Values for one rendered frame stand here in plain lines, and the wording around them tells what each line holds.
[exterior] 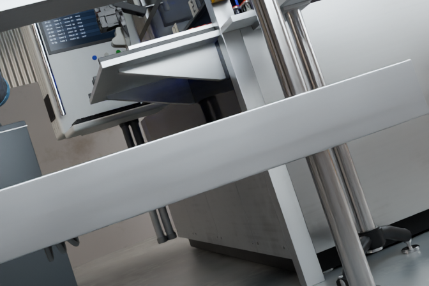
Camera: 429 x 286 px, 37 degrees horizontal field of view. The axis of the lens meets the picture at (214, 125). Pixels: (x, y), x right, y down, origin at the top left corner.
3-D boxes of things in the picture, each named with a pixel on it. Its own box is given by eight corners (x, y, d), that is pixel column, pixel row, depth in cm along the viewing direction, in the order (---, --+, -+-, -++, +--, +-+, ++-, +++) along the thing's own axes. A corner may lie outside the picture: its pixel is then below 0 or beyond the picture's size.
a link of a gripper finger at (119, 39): (115, 57, 210) (107, 31, 211) (133, 52, 212) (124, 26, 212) (117, 55, 207) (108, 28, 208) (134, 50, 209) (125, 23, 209)
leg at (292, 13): (380, 244, 194) (298, 8, 198) (395, 246, 186) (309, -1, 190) (355, 254, 192) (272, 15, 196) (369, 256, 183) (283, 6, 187)
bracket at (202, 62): (224, 79, 219) (212, 44, 219) (226, 78, 216) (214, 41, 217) (129, 108, 210) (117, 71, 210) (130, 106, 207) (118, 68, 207)
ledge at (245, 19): (260, 22, 210) (258, 16, 210) (273, 10, 198) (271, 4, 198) (221, 33, 206) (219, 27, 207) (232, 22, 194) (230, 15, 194)
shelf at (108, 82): (196, 73, 278) (195, 69, 278) (242, 29, 210) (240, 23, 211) (90, 105, 265) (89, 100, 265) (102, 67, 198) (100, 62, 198)
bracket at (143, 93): (193, 103, 267) (184, 74, 267) (195, 102, 264) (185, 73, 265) (115, 127, 258) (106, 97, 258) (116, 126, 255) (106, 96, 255)
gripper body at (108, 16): (101, 36, 214) (90, 2, 214) (126, 29, 216) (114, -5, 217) (103, 29, 207) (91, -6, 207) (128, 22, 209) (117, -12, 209)
